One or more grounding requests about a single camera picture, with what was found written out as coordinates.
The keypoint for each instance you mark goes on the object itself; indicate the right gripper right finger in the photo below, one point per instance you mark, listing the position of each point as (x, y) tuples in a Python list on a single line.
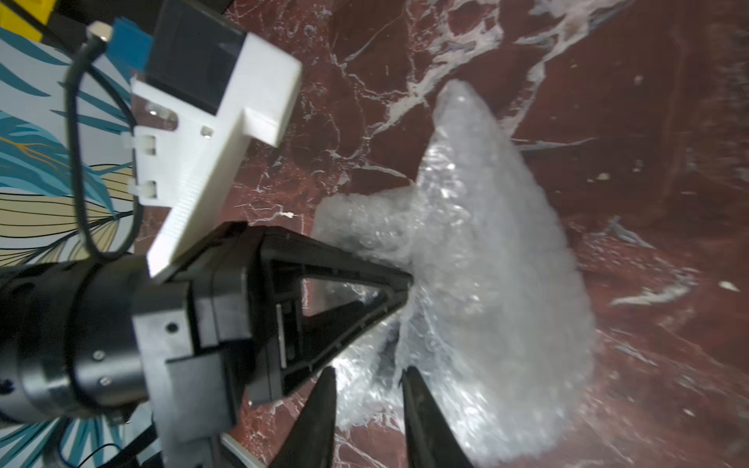
[(429, 439)]

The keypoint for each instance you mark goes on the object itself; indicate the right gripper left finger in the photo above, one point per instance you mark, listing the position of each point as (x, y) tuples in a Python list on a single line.
[(311, 441)]

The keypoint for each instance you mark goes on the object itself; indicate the yellow black toolbox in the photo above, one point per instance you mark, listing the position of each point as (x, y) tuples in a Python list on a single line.
[(64, 24)]

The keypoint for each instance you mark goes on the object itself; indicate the clear bubble wrap sheet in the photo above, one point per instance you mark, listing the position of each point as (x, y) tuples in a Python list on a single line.
[(498, 321)]

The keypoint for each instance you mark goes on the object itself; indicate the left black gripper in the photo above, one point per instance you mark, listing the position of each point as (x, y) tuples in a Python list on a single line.
[(82, 338)]

